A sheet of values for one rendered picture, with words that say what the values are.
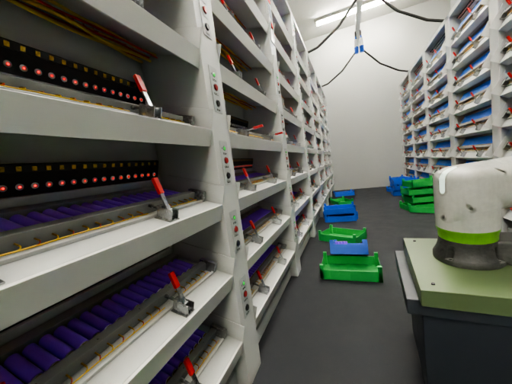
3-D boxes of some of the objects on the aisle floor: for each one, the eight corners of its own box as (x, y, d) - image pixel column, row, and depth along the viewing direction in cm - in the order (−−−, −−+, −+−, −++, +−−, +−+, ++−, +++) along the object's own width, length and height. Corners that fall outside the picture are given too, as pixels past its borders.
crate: (334, 251, 162) (334, 239, 164) (366, 251, 155) (365, 239, 156) (330, 254, 135) (329, 239, 137) (369, 254, 128) (367, 239, 129)
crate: (379, 265, 134) (377, 251, 133) (383, 283, 115) (382, 267, 115) (324, 263, 145) (323, 251, 145) (321, 279, 127) (319, 264, 126)
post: (260, 363, 78) (169, -291, 59) (250, 388, 69) (139, -367, 51) (209, 352, 85) (115, -231, 67) (193, 374, 76) (80, -288, 58)
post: (301, 269, 142) (263, -59, 124) (298, 276, 133) (256, -76, 115) (270, 267, 150) (229, -42, 131) (265, 274, 141) (221, -56, 123)
